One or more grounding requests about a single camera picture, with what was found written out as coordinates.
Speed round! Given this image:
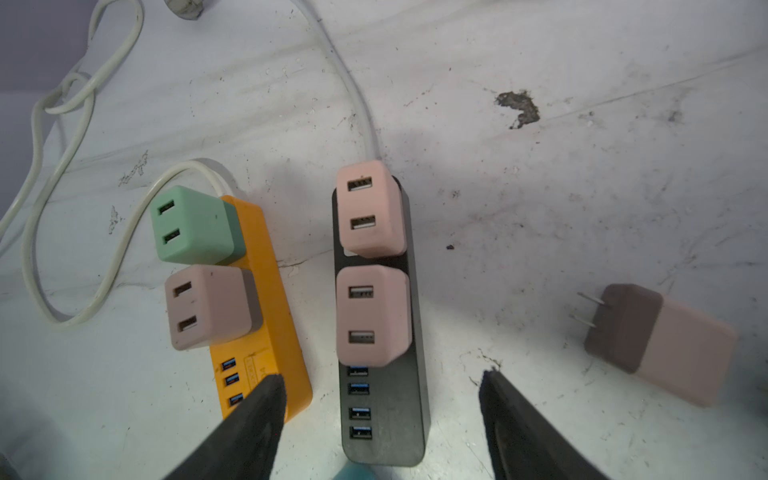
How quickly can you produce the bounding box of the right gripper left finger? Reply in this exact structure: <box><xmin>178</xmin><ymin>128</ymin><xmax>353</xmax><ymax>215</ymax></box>
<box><xmin>167</xmin><ymin>374</ymin><xmax>287</xmax><ymax>480</ymax></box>

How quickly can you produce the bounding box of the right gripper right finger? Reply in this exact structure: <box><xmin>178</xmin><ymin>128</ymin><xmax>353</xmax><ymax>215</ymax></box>
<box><xmin>479</xmin><ymin>369</ymin><xmax>607</xmax><ymax>480</ymax></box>

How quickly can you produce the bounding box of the black power strip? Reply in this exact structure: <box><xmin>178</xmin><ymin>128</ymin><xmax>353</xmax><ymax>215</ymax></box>
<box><xmin>334</xmin><ymin>189</ymin><xmax>431</xmax><ymax>467</ymax></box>

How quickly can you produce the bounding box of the pink plug black strip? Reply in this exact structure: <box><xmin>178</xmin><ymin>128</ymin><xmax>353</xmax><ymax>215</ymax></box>
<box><xmin>336</xmin><ymin>265</ymin><xmax>413</xmax><ymax>367</ymax></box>
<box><xmin>336</xmin><ymin>160</ymin><xmax>407</xmax><ymax>259</ymax></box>

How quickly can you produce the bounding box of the pink plug on orange strip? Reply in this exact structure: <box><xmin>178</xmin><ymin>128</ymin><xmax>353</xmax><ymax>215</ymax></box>
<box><xmin>164</xmin><ymin>264</ymin><xmax>263</xmax><ymax>351</ymax></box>

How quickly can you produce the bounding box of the green plug on orange strip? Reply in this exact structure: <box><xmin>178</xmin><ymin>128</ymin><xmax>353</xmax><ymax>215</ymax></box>
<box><xmin>149</xmin><ymin>186</ymin><xmax>246</xmax><ymax>265</ymax></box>

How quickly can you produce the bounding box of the orange power strip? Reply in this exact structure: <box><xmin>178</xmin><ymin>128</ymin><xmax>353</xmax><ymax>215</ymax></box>
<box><xmin>210</xmin><ymin>195</ymin><xmax>313</xmax><ymax>421</ymax></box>

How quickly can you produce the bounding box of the grey cable of black strip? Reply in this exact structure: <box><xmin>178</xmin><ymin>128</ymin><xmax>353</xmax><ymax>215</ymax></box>
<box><xmin>163</xmin><ymin>0</ymin><xmax>385</xmax><ymax>163</ymax></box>

